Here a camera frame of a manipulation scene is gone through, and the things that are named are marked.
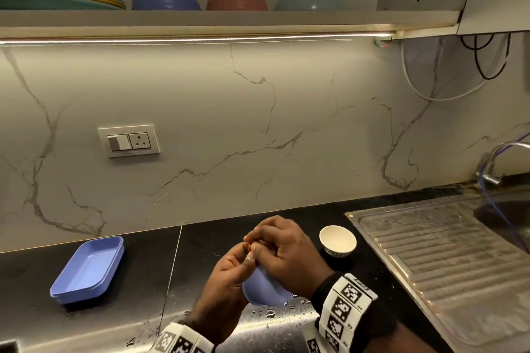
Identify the person's right hand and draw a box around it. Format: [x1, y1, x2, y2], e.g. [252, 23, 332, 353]
[243, 216, 334, 299]

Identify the person's left hand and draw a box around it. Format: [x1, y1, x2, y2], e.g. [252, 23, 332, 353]
[188, 240, 257, 345]

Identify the small blue bowl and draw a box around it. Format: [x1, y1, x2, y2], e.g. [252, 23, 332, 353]
[241, 264, 295, 307]

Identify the small cream bowl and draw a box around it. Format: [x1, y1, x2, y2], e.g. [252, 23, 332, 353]
[319, 225, 358, 258]

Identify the teal plate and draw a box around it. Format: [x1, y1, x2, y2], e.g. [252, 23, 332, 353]
[0, 0, 125, 11]

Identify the person's right forearm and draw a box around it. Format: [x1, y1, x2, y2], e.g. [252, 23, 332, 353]
[385, 323, 427, 353]

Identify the blue rectangular tray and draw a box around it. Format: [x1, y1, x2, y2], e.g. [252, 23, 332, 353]
[49, 236, 125, 305]

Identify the steel sink with drainboard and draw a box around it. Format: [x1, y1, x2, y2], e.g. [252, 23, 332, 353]
[344, 187, 530, 347]

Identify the steel faucet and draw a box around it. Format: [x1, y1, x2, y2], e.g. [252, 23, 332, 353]
[475, 141, 530, 187]

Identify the LED light strip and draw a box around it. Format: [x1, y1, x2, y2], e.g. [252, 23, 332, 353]
[0, 33, 394, 47]

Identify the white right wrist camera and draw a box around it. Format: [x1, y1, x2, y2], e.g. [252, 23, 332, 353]
[302, 325, 328, 353]

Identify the white wall switch socket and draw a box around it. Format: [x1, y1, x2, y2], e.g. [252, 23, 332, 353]
[97, 124, 161, 159]

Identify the blue hose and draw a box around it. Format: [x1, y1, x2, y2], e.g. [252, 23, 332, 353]
[476, 131, 530, 252]

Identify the white cable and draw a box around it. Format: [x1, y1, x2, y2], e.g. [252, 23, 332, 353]
[400, 40, 510, 101]

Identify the black cable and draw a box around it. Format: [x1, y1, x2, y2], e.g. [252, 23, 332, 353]
[460, 33, 511, 81]

